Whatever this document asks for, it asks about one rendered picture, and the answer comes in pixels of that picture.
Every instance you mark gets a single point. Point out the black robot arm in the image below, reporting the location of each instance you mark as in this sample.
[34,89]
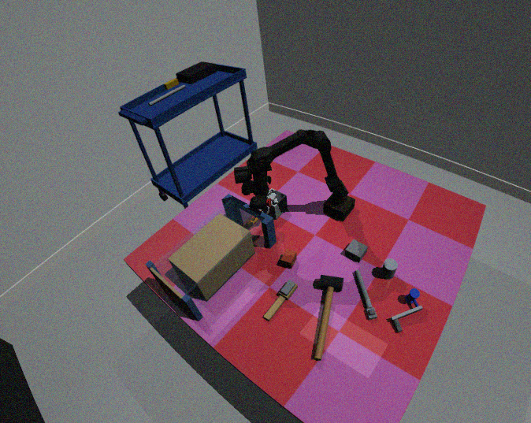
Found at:
[259,163]

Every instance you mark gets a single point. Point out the grey cylinder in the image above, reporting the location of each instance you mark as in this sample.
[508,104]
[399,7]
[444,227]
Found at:
[389,268]

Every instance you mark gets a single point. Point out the black-headed mallet with wooden handle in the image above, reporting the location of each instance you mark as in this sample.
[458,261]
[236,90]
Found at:
[331,283]

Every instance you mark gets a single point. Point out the grey crank handle with blue knob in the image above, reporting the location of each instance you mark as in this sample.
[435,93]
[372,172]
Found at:
[410,298]

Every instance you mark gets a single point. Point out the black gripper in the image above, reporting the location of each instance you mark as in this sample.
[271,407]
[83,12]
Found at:
[262,189]

